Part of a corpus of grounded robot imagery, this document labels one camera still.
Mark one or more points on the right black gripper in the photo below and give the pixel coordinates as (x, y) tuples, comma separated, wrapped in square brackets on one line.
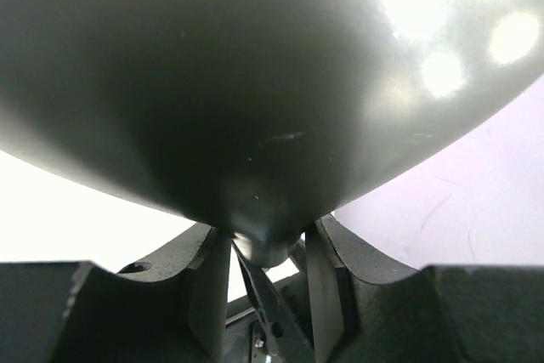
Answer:
[(272, 323)]

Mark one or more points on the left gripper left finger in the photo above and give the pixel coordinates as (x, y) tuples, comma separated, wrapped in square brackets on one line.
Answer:
[(110, 318)]

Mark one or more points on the grey shower head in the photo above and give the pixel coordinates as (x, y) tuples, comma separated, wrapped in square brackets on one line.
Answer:
[(257, 117)]

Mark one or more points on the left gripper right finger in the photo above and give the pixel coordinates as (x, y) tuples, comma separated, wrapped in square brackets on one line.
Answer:
[(369, 307)]

